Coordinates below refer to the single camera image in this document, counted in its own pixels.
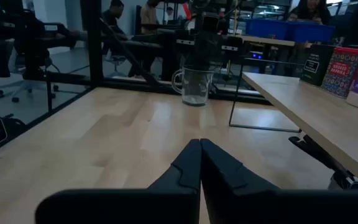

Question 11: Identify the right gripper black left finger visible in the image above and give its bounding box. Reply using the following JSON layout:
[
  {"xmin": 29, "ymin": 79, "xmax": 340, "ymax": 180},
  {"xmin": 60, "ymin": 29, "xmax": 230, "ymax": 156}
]
[{"xmin": 35, "ymin": 138, "xmax": 202, "ymax": 224}]

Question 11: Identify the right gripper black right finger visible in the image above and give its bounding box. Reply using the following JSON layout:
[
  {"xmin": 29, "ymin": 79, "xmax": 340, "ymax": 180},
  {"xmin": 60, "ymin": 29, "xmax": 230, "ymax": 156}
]
[{"xmin": 200, "ymin": 138, "xmax": 358, "ymax": 224}]

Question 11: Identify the black pepper tin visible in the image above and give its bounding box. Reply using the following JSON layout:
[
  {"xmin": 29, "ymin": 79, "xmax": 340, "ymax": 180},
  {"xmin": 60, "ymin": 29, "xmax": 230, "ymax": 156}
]
[{"xmin": 300, "ymin": 43, "xmax": 335, "ymax": 87}]

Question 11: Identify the red patterned smoked paprika tin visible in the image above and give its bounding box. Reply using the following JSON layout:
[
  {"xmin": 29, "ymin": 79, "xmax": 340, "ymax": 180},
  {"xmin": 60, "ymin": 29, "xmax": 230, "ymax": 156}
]
[{"xmin": 321, "ymin": 46, "xmax": 358, "ymax": 100}]

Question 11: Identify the clear glass measuring cup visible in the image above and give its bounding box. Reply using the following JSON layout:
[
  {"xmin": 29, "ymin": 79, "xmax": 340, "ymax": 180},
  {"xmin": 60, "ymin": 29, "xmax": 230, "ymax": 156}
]
[{"xmin": 171, "ymin": 67, "xmax": 214, "ymax": 107}]

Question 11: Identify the person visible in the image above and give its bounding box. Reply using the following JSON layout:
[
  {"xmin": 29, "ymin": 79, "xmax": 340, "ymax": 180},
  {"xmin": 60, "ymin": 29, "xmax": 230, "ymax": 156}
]
[
  {"xmin": 287, "ymin": 0, "xmax": 332, "ymax": 26},
  {"xmin": 101, "ymin": 0, "xmax": 130, "ymax": 57},
  {"xmin": 163, "ymin": 6, "xmax": 176, "ymax": 24},
  {"xmin": 139, "ymin": 0, "xmax": 163, "ymax": 35}
]

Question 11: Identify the blue storage bin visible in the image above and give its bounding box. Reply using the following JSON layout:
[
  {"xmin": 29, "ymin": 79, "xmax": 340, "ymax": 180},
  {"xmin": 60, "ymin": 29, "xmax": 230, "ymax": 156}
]
[
  {"xmin": 246, "ymin": 19, "xmax": 291, "ymax": 40},
  {"xmin": 286, "ymin": 21, "xmax": 336, "ymax": 43}
]

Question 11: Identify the background wooden table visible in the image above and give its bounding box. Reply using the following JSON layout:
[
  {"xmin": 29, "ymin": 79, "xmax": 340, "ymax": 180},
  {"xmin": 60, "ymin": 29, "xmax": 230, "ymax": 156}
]
[{"xmin": 237, "ymin": 34, "xmax": 313, "ymax": 47}]

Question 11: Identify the office chair white base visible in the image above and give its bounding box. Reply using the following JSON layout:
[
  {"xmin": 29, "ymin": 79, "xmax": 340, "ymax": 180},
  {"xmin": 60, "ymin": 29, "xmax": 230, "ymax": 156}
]
[{"xmin": 103, "ymin": 54, "xmax": 129, "ymax": 78}]

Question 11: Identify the wooden shelf black metal frame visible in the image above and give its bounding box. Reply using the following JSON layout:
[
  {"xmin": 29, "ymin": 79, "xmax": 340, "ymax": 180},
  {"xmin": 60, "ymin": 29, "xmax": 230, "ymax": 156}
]
[{"xmin": 228, "ymin": 55, "xmax": 358, "ymax": 190}]

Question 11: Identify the black aluminium rig frame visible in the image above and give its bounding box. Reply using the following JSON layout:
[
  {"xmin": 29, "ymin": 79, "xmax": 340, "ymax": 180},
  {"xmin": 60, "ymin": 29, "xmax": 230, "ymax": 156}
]
[{"xmin": 23, "ymin": 0, "xmax": 272, "ymax": 125}]

